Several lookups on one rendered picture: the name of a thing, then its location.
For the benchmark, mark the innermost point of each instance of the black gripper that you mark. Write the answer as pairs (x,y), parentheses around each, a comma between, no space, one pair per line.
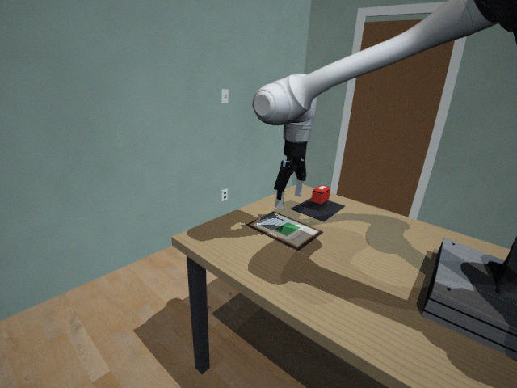
(295,153)

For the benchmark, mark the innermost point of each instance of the red self-inking stamp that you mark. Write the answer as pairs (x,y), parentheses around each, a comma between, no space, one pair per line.
(320,196)

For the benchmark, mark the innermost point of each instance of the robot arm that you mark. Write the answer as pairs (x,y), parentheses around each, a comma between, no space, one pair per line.
(291,97)

